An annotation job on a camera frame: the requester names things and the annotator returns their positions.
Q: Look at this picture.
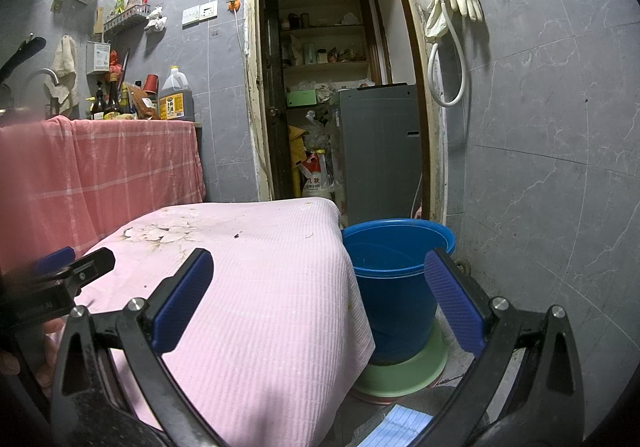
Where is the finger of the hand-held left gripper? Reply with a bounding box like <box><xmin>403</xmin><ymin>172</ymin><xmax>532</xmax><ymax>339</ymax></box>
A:
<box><xmin>62</xmin><ymin>248</ymin><xmax>116</xmax><ymax>299</ymax></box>
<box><xmin>31</xmin><ymin>247</ymin><xmax>77</xmax><ymax>276</ymax></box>

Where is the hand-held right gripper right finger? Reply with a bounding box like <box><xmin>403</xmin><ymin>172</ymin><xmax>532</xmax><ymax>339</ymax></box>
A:
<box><xmin>424</xmin><ymin>248</ymin><xmax>586</xmax><ymax>447</ymax></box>

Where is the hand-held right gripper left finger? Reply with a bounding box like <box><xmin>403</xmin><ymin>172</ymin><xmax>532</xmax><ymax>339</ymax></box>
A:
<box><xmin>50</xmin><ymin>248</ymin><xmax>226</xmax><ymax>447</ymax></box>

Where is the blue plastic bucket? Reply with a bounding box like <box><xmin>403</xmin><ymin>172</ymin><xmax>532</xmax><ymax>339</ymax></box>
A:
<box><xmin>341</xmin><ymin>220</ymin><xmax>457</xmax><ymax>365</ymax></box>

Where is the person's left hand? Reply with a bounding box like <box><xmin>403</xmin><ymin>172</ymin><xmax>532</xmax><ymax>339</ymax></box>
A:
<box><xmin>0</xmin><ymin>317</ymin><xmax>67</xmax><ymax>389</ymax></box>

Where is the pale pink table cloth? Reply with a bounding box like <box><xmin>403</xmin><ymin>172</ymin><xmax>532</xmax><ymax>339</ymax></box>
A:
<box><xmin>47</xmin><ymin>198</ymin><xmax>376</xmax><ymax>447</ymax></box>

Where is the green plastic basin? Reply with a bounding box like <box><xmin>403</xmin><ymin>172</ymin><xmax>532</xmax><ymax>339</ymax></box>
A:
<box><xmin>357</xmin><ymin>324</ymin><xmax>448</xmax><ymax>398</ymax></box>

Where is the pink checked cloth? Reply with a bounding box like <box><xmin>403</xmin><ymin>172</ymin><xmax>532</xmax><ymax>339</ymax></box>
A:
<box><xmin>0</xmin><ymin>114</ymin><xmax>207</xmax><ymax>273</ymax></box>

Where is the blue lined white paper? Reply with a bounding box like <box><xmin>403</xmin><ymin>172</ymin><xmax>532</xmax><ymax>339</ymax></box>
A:
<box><xmin>359</xmin><ymin>404</ymin><xmax>433</xmax><ymax>447</ymax></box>

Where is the dark sauce bottle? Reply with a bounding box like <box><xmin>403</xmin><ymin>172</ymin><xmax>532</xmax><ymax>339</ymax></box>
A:
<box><xmin>90</xmin><ymin>82</ymin><xmax>108</xmax><ymax>120</ymax></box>
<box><xmin>105</xmin><ymin>80</ymin><xmax>123</xmax><ymax>115</ymax></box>

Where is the grey cabinet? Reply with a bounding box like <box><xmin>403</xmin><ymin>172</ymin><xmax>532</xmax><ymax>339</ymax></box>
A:
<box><xmin>331</xmin><ymin>84</ymin><xmax>423</xmax><ymax>228</ymax></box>

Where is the brown seasoning packet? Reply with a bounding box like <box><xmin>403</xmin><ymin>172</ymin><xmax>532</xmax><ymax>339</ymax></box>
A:
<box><xmin>125</xmin><ymin>82</ymin><xmax>161</xmax><ymax>120</ymax></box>

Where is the white red flour sack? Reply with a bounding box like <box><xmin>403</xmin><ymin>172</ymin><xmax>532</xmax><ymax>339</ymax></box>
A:
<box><xmin>298</xmin><ymin>150</ymin><xmax>335</xmax><ymax>199</ymax></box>

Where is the large oil jug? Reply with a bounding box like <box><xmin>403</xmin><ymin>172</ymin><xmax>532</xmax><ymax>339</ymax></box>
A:
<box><xmin>159</xmin><ymin>66</ymin><xmax>196</xmax><ymax>122</ymax></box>

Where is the metal faucet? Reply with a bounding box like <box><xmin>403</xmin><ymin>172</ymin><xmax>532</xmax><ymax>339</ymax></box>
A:
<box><xmin>22</xmin><ymin>68</ymin><xmax>61</xmax><ymax>88</ymax></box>

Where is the yellow plastic object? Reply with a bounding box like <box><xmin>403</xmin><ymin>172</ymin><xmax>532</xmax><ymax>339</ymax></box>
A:
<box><xmin>289</xmin><ymin>124</ymin><xmax>307</xmax><ymax>198</ymax></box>

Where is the beige hanging rag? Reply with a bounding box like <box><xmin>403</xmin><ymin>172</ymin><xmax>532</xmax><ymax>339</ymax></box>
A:
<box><xmin>44</xmin><ymin>34</ymin><xmax>81</xmax><ymax>115</ymax></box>

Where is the metal utensil holder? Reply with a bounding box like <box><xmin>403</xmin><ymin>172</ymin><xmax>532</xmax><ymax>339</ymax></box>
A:
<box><xmin>86</xmin><ymin>41</ymin><xmax>112</xmax><ymax>75</ymax></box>

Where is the pile of plastic bags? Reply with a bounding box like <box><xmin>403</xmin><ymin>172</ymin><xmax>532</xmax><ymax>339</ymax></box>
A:
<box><xmin>305</xmin><ymin>110</ymin><xmax>333</xmax><ymax>153</ymax></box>

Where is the green box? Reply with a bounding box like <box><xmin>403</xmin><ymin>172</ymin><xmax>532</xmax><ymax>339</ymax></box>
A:
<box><xmin>286</xmin><ymin>88</ymin><xmax>318</xmax><ymax>109</ymax></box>

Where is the dark wooden door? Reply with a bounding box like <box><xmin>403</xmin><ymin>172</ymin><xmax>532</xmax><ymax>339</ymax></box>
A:
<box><xmin>261</xmin><ymin>0</ymin><xmax>293</xmax><ymax>200</ymax></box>

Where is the crumpled white plastic bag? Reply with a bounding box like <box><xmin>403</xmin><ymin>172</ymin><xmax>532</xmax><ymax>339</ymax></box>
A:
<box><xmin>144</xmin><ymin>6</ymin><xmax>167</xmax><ymax>32</ymax></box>

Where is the wooden shelf unit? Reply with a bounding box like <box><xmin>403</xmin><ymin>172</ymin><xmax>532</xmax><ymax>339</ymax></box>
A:
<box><xmin>276</xmin><ymin>0</ymin><xmax>373</xmax><ymax>93</ymax></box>

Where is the white hose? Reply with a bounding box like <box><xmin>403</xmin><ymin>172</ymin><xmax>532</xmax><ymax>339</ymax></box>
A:
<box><xmin>427</xmin><ymin>0</ymin><xmax>469</xmax><ymax>108</ymax></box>

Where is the wooden door frame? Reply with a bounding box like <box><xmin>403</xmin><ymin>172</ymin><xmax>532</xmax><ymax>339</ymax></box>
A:
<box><xmin>243</xmin><ymin>0</ymin><xmax>448</xmax><ymax>228</ymax></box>

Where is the pan with black handle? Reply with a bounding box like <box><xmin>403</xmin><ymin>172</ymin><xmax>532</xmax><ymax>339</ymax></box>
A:
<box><xmin>0</xmin><ymin>36</ymin><xmax>47</xmax><ymax>83</ymax></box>

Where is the metal wall rack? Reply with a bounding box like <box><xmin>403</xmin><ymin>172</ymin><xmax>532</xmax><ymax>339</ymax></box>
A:
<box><xmin>102</xmin><ymin>4</ymin><xmax>152</xmax><ymax>34</ymax></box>

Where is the white power cable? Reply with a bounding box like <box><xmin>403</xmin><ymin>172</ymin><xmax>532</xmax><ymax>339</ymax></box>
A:
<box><xmin>235</xmin><ymin>10</ymin><xmax>249</xmax><ymax>78</ymax></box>

